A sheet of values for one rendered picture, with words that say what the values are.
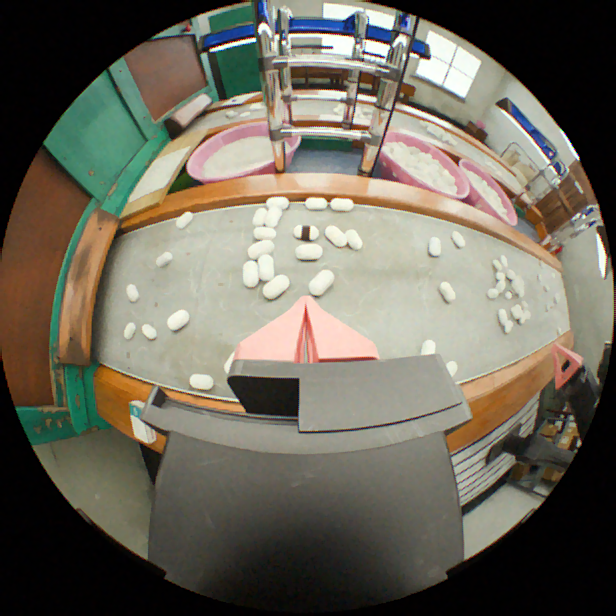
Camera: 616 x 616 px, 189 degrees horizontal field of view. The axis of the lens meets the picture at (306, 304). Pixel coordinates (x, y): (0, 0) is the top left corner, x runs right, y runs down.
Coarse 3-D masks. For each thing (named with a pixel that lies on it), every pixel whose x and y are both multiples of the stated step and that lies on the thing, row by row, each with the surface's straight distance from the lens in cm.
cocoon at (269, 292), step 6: (276, 276) 24; (282, 276) 23; (270, 282) 23; (276, 282) 23; (282, 282) 23; (288, 282) 23; (264, 288) 23; (270, 288) 23; (276, 288) 23; (282, 288) 23; (264, 294) 23; (270, 294) 23; (276, 294) 23
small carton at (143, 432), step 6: (132, 402) 34; (138, 402) 34; (132, 408) 34; (138, 408) 32; (132, 414) 34; (138, 414) 33; (132, 420) 35; (138, 420) 33; (138, 426) 34; (144, 426) 33; (138, 432) 35; (144, 432) 33; (150, 432) 34; (138, 438) 36; (144, 438) 34; (150, 438) 34
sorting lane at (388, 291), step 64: (128, 256) 47; (192, 256) 32; (384, 256) 29; (448, 256) 37; (512, 256) 63; (128, 320) 40; (192, 320) 29; (256, 320) 24; (384, 320) 26; (448, 320) 32; (512, 320) 52
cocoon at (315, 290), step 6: (324, 270) 24; (318, 276) 23; (324, 276) 23; (330, 276) 23; (312, 282) 23; (318, 282) 23; (324, 282) 23; (330, 282) 23; (312, 288) 23; (318, 288) 22; (324, 288) 23; (318, 294) 23
